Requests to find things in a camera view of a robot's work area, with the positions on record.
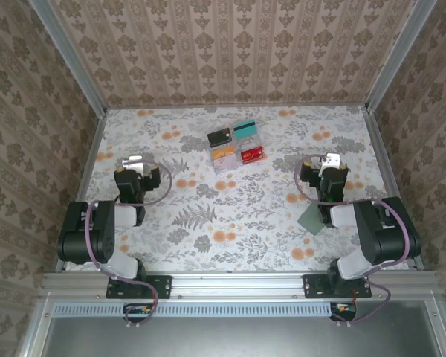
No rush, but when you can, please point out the grey green card holder wallet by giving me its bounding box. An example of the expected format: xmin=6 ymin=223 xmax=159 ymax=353
xmin=297 ymin=202 xmax=326 ymax=236

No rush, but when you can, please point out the red card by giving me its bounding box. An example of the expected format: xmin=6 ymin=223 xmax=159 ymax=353
xmin=239 ymin=146 xmax=265 ymax=164

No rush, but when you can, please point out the orange card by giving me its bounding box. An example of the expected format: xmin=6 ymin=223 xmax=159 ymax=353
xmin=210 ymin=145 xmax=236 ymax=159

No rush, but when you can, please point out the clear acrylic card organizer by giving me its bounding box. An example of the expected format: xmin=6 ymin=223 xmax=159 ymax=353
xmin=207 ymin=120 xmax=265 ymax=175

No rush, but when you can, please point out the teal card with black stripe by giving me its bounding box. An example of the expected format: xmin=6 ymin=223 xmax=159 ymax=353
xmin=233 ymin=120 xmax=260 ymax=141

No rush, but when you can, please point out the floral patterned table cover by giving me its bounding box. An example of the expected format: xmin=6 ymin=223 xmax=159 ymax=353
xmin=65 ymin=105 xmax=413 ymax=273

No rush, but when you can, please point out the black connector block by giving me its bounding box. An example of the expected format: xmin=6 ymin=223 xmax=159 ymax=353
xmin=329 ymin=301 xmax=358 ymax=321
xmin=123 ymin=303 xmax=154 ymax=318

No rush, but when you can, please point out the grey steel sheet panel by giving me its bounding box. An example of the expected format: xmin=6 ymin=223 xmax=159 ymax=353
xmin=40 ymin=300 xmax=446 ymax=357

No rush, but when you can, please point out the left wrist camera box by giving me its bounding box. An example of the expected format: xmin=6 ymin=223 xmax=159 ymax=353
xmin=120 ymin=155 xmax=162 ymax=191

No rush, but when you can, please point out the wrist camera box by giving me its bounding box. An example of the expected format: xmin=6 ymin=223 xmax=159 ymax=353
xmin=120 ymin=155 xmax=162 ymax=191
xmin=300 ymin=151 xmax=342 ymax=189

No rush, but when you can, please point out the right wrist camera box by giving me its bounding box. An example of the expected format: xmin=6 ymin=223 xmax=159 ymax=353
xmin=300 ymin=151 xmax=342 ymax=189

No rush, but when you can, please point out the aluminium table side rail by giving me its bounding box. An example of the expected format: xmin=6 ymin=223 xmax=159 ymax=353
xmin=363 ymin=106 xmax=425 ymax=271
xmin=54 ymin=109 xmax=108 ymax=272

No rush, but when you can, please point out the thin aluminium rear rail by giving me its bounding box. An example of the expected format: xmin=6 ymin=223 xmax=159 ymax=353
xmin=104 ymin=103 xmax=369 ymax=110

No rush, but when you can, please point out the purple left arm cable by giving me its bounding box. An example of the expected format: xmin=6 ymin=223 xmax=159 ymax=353
xmin=82 ymin=156 xmax=175 ymax=329

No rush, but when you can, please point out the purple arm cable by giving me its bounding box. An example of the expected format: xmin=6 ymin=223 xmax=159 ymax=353
xmin=294 ymin=154 xmax=413 ymax=329
xmin=82 ymin=156 xmax=175 ymax=329

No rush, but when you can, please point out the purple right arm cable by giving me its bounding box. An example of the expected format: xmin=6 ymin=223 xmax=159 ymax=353
xmin=294 ymin=154 xmax=413 ymax=329

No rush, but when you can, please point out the aluminium corner post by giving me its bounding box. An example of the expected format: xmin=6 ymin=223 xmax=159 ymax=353
xmin=28 ymin=0 xmax=109 ymax=115
xmin=364 ymin=0 xmax=439 ymax=112

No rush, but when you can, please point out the long aluminium base rail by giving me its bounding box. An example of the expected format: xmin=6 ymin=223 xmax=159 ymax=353
xmin=40 ymin=270 xmax=440 ymax=300

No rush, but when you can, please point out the grey slotted cable duct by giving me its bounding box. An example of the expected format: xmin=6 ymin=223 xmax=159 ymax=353
xmin=53 ymin=301 xmax=335 ymax=318

